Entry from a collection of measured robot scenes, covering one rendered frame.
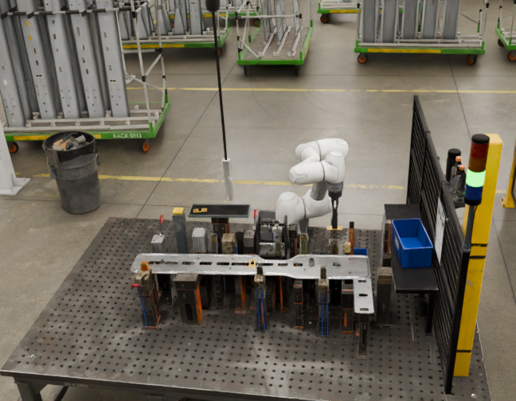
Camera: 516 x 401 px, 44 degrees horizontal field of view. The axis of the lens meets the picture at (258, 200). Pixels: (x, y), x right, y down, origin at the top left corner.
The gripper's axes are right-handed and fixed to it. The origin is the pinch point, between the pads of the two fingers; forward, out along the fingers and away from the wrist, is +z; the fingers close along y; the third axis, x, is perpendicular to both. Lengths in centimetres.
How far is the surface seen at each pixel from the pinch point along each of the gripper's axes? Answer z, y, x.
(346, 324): 53, 23, 7
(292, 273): 29.0, 8.4, -23.3
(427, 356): 59, 40, 49
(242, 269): 29, 5, -52
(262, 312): 47, 21, -40
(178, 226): 23, -30, -96
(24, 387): 75, 56, -172
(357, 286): 29.0, 19.1, 12.1
